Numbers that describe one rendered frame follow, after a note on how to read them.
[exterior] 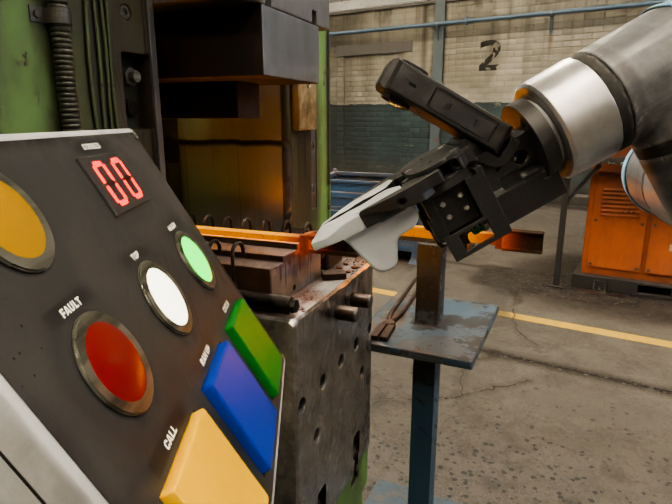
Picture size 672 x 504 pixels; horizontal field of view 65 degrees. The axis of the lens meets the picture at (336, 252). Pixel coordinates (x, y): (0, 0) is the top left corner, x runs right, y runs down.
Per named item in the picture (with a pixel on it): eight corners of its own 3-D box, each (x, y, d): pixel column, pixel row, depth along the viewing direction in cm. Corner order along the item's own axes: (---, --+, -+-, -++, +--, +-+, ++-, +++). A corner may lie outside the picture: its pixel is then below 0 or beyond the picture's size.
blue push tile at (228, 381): (278, 411, 43) (228, 337, 41) (273, 470, 36) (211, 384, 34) (259, 421, 43) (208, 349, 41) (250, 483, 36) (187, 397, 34)
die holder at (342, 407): (370, 444, 124) (373, 260, 113) (300, 567, 90) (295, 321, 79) (174, 398, 144) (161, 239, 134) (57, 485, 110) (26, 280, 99)
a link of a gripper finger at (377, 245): (342, 302, 44) (439, 247, 43) (305, 242, 43) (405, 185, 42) (339, 290, 47) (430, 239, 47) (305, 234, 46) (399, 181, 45)
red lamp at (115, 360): (174, 385, 29) (168, 310, 27) (108, 431, 24) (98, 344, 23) (128, 375, 30) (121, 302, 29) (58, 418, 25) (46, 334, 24)
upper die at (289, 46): (319, 83, 94) (319, 26, 92) (263, 75, 76) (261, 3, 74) (132, 88, 109) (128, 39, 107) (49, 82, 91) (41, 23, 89)
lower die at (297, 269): (320, 275, 102) (320, 232, 100) (271, 308, 84) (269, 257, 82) (147, 255, 118) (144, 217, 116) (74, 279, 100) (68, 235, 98)
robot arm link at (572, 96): (594, 52, 39) (538, 65, 48) (535, 86, 39) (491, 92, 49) (638, 158, 41) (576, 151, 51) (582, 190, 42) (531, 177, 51)
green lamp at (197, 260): (227, 278, 48) (224, 231, 47) (195, 293, 44) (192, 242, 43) (198, 274, 49) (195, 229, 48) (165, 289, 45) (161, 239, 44)
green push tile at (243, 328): (283, 357, 53) (242, 296, 51) (280, 395, 45) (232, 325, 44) (268, 366, 53) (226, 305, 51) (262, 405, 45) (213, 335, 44)
